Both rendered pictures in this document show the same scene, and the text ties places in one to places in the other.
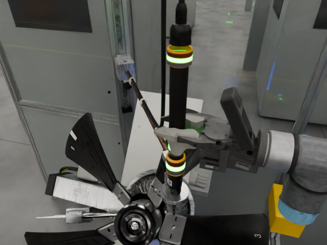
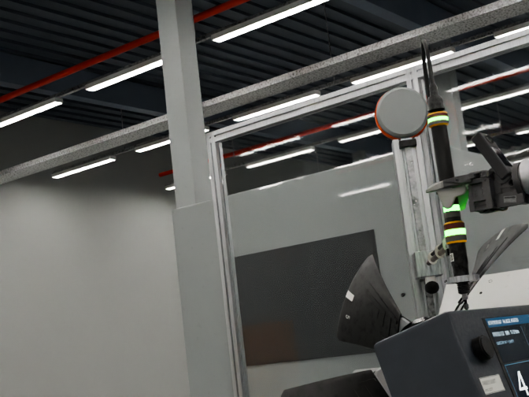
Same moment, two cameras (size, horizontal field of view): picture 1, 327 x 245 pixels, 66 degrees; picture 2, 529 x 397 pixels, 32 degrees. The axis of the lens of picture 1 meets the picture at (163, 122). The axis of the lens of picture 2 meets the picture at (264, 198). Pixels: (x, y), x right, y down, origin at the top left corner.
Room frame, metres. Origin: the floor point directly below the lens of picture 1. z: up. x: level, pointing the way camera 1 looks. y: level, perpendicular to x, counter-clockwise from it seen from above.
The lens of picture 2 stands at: (-1.51, -0.36, 1.23)
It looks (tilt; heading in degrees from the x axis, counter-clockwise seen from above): 10 degrees up; 21
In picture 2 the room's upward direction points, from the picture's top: 7 degrees counter-clockwise
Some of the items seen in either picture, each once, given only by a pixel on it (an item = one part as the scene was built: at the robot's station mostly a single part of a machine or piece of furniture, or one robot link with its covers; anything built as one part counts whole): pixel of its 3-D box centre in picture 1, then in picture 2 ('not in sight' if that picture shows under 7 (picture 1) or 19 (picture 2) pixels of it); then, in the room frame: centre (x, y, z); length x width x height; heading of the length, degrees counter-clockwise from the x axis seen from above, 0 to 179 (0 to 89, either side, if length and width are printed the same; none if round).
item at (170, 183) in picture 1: (176, 127); (448, 187); (0.41, -0.03, 1.53); 0.04 x 0.04 x 0.46
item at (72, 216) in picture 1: (75, 216); not in sight; (0.52, 0.30, 1.08); 0.07 x 0.04 x 0.06; 83
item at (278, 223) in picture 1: (284, 210); not in sight; (0.59, -0.46, 1.02); 0.16 x 0.10 x 0.11; 163
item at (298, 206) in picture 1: (302, 189); not in sight; (0.35, -0.29, 1.42); 0.11 x 0.08 x 0.11; 156
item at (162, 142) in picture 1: (142, 103); (439, 253); (0.70, 0.07, 1.42); 0.54 x 0.01 x 0.01; 18
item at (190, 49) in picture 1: (179, 56); (438, 120); (0.41, -0.03, 1.68); 0.04 x 0.04 x 0.03
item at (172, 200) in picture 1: (173, 177); (458, 259); (0.42, -0.02, 1.38); 0.09 x 0.07 x 0.10; 18
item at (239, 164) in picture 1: (230, 145); (497, 187); (0.38, -0.13, 1.51); 0.12 x 0.08 x 0.09; 73
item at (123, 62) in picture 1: (124, 67); (427, 265); (1.01, 0.17, 1.42); 0.10 x 0.07 x 0.08; 18
